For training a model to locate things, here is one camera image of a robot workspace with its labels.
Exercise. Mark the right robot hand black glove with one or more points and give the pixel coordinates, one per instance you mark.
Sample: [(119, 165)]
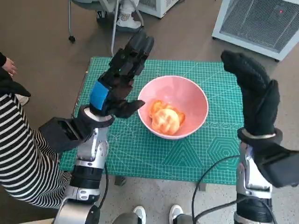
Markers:
[(257, 100)]

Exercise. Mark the left robot hand blue tape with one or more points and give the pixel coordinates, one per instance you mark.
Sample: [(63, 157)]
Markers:
[(116, 88)]

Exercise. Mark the long striped toy bread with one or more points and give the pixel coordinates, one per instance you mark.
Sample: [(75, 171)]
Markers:
[(156, 106)]

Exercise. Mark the round toy bread bun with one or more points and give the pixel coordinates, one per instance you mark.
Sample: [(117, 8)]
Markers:
[(165, 121)]

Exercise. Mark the pink bowl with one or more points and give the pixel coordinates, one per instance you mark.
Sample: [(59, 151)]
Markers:
[(187, 93)]

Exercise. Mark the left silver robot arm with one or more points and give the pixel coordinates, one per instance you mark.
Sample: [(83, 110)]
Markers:
[(91, 151)]

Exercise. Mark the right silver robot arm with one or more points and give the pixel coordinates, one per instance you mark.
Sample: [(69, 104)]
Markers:
[(253, 175)]

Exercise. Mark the grey office chair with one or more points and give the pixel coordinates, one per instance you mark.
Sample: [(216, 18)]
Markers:
[(114, 35)]

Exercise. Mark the seated person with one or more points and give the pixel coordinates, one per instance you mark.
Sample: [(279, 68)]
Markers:
[(127, 22)]

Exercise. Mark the large white mesh cabinet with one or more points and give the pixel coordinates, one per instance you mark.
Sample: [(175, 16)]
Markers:
[(257, 23)]

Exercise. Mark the green cutting mat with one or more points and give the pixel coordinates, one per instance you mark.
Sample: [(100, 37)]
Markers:
[(151, 158)]

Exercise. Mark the small white cabinet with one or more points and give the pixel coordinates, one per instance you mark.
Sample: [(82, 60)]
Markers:
[(158, 7)]

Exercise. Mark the person's hand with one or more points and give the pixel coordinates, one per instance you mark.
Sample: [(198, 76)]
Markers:
[(10, 66)]

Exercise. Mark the person in striped clothing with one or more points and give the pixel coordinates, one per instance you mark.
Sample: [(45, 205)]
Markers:
[(18, 144)]

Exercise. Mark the grey leg with white foot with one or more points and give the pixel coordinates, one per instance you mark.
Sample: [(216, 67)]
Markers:
[(139, 213), (175, 212)]

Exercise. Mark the brown upholstered seat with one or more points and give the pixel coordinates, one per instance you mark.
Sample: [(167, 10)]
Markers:
[(18, 212)]

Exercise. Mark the right black wrist camera box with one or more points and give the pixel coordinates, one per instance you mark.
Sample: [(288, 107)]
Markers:
[(280, 163)]

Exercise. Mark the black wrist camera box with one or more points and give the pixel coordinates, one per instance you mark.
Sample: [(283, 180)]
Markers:
[(280, 163), (60, 135)]

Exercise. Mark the left black wrist camera box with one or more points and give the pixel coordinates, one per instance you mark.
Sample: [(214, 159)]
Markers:
[(60, 135)]

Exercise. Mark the black table leg bracket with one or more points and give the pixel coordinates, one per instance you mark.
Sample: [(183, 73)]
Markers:
[(121, 181)]

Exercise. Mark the grey table leg bracket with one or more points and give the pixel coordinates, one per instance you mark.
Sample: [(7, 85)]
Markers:
[(202, 187)]

